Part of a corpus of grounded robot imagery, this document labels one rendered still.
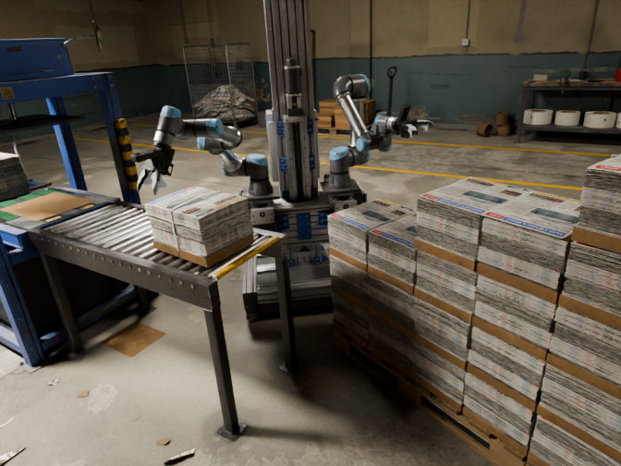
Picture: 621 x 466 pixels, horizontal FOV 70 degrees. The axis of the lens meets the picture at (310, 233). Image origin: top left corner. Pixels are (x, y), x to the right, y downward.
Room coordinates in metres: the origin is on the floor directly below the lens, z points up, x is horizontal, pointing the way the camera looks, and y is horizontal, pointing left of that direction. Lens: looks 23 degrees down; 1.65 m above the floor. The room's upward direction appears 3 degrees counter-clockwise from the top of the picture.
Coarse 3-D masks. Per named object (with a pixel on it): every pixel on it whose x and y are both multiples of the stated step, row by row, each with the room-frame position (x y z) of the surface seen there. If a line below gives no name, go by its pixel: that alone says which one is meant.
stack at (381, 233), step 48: (336, 240) 2.08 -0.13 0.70; (384, 240) 1.81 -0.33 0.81; (384, 288) 1.80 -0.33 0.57; (432, 288) 1.58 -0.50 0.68; (480, 288) 1.42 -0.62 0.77; (336, 336) 2.10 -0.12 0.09; (384, 336) 1.80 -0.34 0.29; (432, 336) 1.57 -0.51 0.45; (480, 336) 1.40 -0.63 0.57; (528, 336) 1.26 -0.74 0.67; (432, 384) 1.56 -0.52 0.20; (480, 384) 1.38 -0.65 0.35; (528, 384) 1.23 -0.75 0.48; (480, 432) 1.35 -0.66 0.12; (528, 432) 1.20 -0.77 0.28
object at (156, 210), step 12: (180, 192) 2.01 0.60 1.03; (192, 192) 1.99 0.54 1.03; (204, 192) 1.99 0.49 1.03; (156, 204) 1.86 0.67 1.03; (168, 204) 1.85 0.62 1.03; (156, 216) 1.84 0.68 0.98; (156, 228) 1.87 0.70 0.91; (168, 228) 1.80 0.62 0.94; (156, 240) 1.87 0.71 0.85; (168, 240) 1.82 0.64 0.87
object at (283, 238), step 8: (112, 200) 2.69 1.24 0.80; (144, 208) 2.49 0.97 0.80; (256, 232) 2.02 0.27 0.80; (264, 232) 2.01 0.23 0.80; (272, 232) 2.01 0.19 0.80; (280, 240) 1.94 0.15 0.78; (272, 248) 1.97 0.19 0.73; (280, 248) 1.94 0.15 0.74; (272, 256) 1.97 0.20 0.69; (280, 256) 1.94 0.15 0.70
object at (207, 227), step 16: (192, 208) 1.78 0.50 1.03; (208, 208) 1.77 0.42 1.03; (224, 208) 1.77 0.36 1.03; (240, 208) 1.84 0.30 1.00; (192, 224) 1.69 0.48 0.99; (208, 224) 1.69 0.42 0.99; (224, 224) 1.75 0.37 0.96; (240, 224) 1.83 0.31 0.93; (192, 240) 1.71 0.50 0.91; (208, 240) 1.68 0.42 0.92; (224, 240) 1.74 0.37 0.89; (240, 240) 1.82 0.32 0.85; (208, 256) 1.68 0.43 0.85
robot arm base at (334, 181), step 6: (330, 174) 2.65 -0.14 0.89; (336, 174) 2.60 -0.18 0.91; (342, 174) 2.60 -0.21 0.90; (348, 174) 2.64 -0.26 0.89; (330, 180) 2.63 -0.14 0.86; (336, 180) 2.59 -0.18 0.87; (342, 180) 2.59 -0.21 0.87; (348, 180) 2.62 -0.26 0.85; (330, 186) 2.62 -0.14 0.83; (336, 186) 2.59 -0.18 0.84; (342, 186) 2.58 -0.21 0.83; (348, 186) 2.60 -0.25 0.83
